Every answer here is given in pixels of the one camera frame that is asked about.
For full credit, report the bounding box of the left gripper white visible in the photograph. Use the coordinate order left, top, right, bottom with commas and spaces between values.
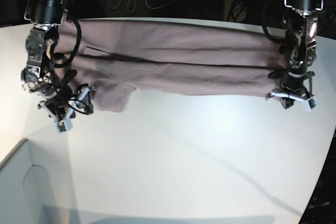
265, 71, 316, 110

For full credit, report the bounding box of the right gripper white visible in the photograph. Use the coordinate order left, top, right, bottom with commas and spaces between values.
38, 84, 97, 123

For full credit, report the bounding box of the mauve pink t-shirt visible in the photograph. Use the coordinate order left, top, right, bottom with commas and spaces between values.
71, 20, 285, 112

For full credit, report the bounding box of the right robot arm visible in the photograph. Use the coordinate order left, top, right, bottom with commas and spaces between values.
21, 0, 93, 125

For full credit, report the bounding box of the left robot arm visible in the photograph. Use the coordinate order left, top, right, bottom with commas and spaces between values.
262, 0, 323, 112

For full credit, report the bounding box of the white cardboard box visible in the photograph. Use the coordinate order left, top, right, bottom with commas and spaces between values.
1, 139, 80, 223

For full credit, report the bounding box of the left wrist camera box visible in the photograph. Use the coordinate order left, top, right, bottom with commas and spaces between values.
302, 96, 317, 112

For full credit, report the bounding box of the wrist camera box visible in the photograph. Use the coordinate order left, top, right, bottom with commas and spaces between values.
302, 96, 317, 112
54, 118, 73, 134

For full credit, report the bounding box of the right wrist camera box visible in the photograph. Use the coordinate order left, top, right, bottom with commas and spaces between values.
54, 118, 73, 134

